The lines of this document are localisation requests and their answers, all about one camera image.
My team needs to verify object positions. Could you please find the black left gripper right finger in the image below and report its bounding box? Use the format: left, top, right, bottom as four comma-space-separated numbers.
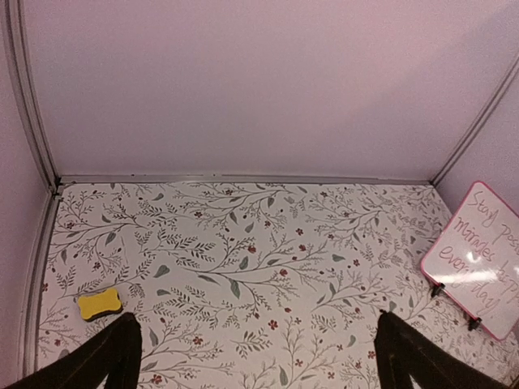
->
374, 310, 506, 388

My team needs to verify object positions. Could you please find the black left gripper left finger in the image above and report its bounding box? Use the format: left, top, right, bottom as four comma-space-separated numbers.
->
9, 312, 142, 388

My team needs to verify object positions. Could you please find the yellow bone-shaped eraser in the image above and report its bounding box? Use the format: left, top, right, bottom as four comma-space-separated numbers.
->
77, 289, 122, 322

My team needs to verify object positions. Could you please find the pink-framed whiteboard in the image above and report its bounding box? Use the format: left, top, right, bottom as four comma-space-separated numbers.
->
421, 181, 518, 340

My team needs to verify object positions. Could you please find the black whiteboard stand foot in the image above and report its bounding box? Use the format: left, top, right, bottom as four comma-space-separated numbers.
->
431, 283, 445, 298

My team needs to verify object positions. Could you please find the rear aluminium table rail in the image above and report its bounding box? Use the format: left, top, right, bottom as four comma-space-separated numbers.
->
59, 173, 431, 186

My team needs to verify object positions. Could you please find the right aluminium frame post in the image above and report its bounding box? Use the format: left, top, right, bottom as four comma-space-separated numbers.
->
429, 52, 519, 187

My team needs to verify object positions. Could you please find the aluminium frame post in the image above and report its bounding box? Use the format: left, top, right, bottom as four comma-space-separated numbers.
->
429, 52, 519, 187
1, 1, 61, 195

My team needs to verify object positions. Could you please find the left aluminium frame post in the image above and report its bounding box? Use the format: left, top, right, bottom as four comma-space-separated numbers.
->
1, 1, 61, 195

